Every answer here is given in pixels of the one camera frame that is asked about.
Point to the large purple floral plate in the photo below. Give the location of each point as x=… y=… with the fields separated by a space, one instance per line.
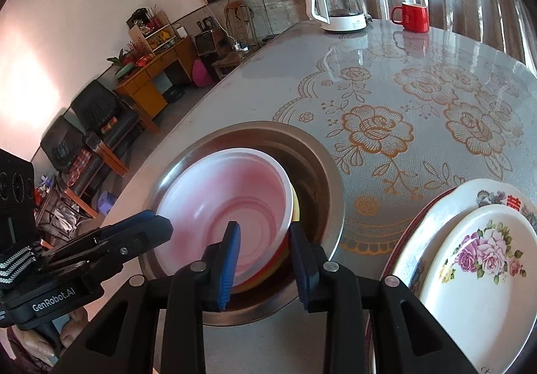
x=398 y=246

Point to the white electric kettle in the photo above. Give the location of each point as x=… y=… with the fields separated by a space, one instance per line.
x=344 y=24

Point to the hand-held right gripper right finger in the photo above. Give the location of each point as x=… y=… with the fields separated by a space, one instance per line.
x=300 y=269

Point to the low wooden table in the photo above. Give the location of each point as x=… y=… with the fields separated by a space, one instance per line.
x=228 y=63

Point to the red plastic bowl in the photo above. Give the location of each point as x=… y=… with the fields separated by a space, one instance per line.
x=226 y=198

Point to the black armchair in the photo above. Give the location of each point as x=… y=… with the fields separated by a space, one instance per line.
x=100 y=105
x=63 y=143

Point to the small wooden shelf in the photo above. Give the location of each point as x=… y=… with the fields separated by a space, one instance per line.
x=159 y=38

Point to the yellow plastic bowl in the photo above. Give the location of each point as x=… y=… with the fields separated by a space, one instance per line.
x=268 y=273

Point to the purple plastic stool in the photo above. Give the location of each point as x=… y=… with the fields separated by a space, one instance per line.
x=105 y=204

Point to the small black television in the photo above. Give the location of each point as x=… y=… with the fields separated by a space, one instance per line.
x=205 y=45

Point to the pink ball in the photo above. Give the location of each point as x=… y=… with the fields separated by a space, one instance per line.
x=202 y=74

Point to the wooden cabinet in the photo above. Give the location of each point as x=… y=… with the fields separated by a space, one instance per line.
x=147 y=80

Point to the red mug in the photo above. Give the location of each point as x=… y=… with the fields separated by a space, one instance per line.
x=415 y=17

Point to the wooden folding chair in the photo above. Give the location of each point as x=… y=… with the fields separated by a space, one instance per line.
x=241 y=22

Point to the white plate with red print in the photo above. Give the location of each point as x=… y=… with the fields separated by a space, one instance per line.
x=444 y=210

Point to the stainless steel bowl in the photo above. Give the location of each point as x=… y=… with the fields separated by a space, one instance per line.
x=319 y=189

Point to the person's left hand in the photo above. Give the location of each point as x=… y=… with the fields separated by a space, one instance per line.
x=69 y=328

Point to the green potted plant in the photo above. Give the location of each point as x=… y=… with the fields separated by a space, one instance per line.
x=121 y=61

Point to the small rose print plate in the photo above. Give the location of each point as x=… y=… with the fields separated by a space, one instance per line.
x=482 y=302

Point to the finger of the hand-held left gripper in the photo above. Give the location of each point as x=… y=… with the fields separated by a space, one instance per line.
x=130 y=221
x=142 y=237

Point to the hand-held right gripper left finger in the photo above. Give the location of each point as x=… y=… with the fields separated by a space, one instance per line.
x=228 y=269

